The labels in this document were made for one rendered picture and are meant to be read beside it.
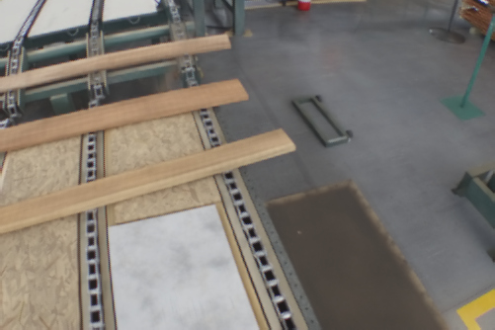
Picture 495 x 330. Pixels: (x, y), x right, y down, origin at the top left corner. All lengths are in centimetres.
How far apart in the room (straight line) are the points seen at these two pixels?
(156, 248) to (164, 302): 24
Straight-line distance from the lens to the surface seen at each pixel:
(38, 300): 149
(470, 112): 423
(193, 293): 132
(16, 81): 268
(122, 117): 203
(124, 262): 144
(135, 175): 166
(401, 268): 249
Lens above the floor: 201
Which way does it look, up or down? 41 degrees down
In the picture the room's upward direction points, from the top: straight up
